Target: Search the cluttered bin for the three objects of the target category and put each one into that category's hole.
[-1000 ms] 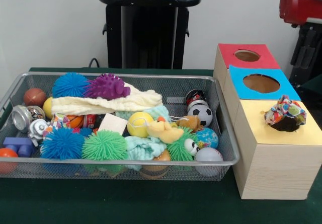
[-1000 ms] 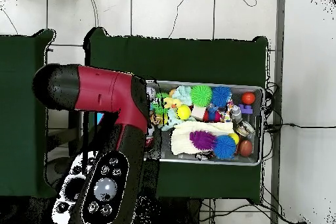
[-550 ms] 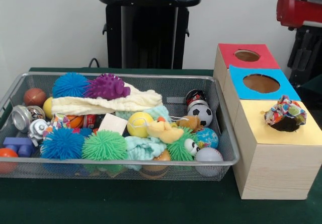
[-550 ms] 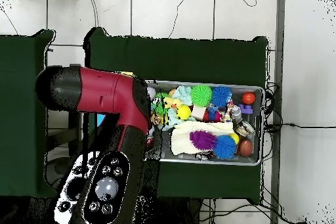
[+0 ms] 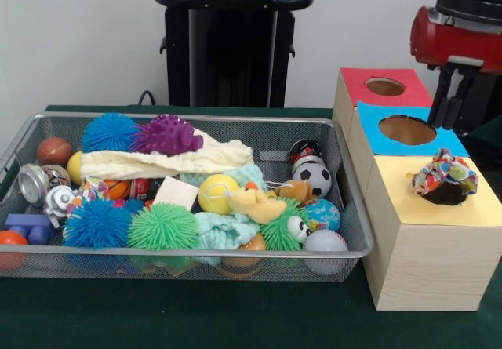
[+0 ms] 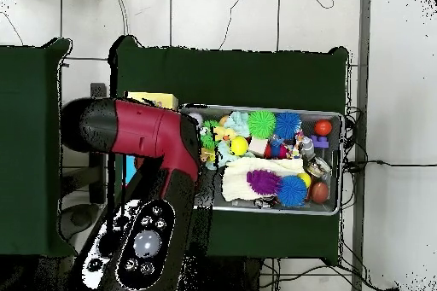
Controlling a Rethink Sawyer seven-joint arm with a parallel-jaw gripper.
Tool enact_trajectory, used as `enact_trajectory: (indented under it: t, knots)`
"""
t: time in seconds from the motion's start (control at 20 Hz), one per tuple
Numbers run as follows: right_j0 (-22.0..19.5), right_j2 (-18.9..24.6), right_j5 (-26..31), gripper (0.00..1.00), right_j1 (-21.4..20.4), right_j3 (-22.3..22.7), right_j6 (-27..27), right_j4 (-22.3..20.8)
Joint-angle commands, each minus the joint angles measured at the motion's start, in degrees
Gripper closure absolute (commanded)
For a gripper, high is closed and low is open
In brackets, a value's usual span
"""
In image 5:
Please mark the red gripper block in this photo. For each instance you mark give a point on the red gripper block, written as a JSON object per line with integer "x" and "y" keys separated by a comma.
{"x": 451, "y": 47}

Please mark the small colourful dotted cloth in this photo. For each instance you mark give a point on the small colourful dotted cloth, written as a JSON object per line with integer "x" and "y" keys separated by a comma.
{"x": 443, "y": 170}

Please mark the green spiky ball white nub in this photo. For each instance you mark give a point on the green spiky ball white nub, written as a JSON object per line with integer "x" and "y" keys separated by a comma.
{"x": 162, "y": 227}

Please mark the shallow mesh bin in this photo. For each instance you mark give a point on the shallow mesh bin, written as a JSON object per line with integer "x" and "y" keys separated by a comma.
{"x": 333, "y": 215}

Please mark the wooden box with three holes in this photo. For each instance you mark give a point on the wooden box with three holes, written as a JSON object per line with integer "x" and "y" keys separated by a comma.
{"x": 431, "y": 266}

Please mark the black upright panel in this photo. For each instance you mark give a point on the black upright panel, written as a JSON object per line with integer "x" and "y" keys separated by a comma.
{"x": 486, "y": 98}

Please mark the dark green side-table cloth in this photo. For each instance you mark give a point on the dark green side-table cloth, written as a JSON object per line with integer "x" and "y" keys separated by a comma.
{"x": 490, "y": 129}

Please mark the black and white soccer ball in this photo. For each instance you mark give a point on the black and white soccer ball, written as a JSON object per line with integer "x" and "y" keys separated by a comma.
{"x": 312, "y": 178}

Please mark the blue globe ball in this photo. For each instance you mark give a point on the blue globe ball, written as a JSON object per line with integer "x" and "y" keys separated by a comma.
{"x": 325, "y": 213}

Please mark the green spiky ball with eyes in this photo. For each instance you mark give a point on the green spiky ball with eyes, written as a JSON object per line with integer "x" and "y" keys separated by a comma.
{"x": 280, "y": 233}

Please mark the yellow tennis ball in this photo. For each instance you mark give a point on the yellow tennis ball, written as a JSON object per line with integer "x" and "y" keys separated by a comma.
{"x": 213, "y": 196}

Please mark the mint green cloth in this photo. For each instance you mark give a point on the mint green cloth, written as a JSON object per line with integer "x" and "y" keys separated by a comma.
{"x": 219, "y": 235}

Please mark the purple spiky toy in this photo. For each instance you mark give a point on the purple spiky toy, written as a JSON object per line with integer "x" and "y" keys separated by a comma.
{"x": 166, "y": 135}

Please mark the cream muslin cloth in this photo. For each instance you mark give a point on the cream muslin cloth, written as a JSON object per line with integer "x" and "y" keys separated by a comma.
{"x": 157, "y": 161}

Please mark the dark green table cloth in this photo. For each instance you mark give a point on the dark green table cloth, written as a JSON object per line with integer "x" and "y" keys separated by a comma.
{"x": 235, "y": 317}

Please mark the blue spiky ball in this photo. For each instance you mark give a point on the blue spiky ball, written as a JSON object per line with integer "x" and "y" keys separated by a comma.
{"x": 108, "y": 131}
{"x": 98, "y": 223}

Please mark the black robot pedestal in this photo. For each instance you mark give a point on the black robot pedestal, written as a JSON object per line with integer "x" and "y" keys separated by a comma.
{"x": 235, "y": 51}

